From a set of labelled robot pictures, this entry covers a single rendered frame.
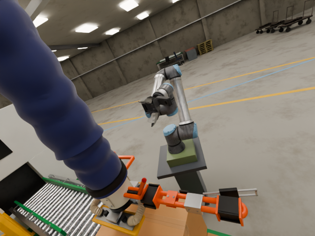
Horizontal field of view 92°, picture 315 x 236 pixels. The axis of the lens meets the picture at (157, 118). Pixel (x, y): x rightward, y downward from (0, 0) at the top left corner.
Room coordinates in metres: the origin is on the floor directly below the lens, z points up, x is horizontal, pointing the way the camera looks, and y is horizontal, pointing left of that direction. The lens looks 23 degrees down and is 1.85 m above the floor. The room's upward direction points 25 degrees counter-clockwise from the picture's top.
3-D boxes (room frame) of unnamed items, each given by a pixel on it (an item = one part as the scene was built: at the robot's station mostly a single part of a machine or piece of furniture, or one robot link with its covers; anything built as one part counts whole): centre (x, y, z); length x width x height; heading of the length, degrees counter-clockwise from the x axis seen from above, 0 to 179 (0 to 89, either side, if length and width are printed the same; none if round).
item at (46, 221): (1.64, 2.05, 0.60); 1.60 x 0.11 x 0.09; 53
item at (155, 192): (0.55, 0.18, 1.24); 0.10 x 0.08 x 0.06; 145
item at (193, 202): (0.43, 0.01, 1.23); 0.07 x 0.07 x 0.04; 55
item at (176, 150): (1.36, -0.05, 0.89); 0.19 x 0.19 x 0.10
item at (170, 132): (1.36, -0.07, 1.03); 0.17 x 0.15 x 0.18; 68
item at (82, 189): (2.06, 1.72, 0.60); 1.60 x 0.11 x 0.09; 53
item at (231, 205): (0.35, -0.10, 1.24); 0.08 x 0.07 x 0.05; 55
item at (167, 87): (0.98, -0.12, 1.57); 0.12 x 0.09 x 0.10; 145
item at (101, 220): (0.62, 0.44, 1.14); 0.34 x 0.10 x 0.05; 55
